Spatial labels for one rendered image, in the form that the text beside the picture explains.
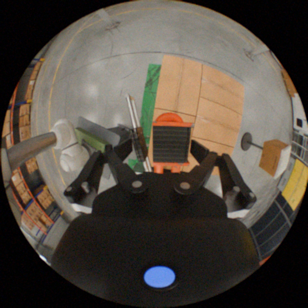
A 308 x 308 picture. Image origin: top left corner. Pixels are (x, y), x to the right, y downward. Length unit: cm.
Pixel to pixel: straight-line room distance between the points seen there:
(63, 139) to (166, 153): 64
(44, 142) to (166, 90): 97
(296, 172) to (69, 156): 791
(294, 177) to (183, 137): 731
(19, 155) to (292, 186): 794
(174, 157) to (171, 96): 76
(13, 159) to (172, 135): 61
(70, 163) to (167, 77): 104
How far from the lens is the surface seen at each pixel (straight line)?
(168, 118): 17
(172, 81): 94
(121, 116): 154
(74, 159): 71
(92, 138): 81
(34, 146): 60
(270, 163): 166
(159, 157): 17
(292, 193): 743
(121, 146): 15
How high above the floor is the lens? 139
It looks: 69 degrees down
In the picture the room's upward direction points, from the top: 170 degrees counter-clockwise
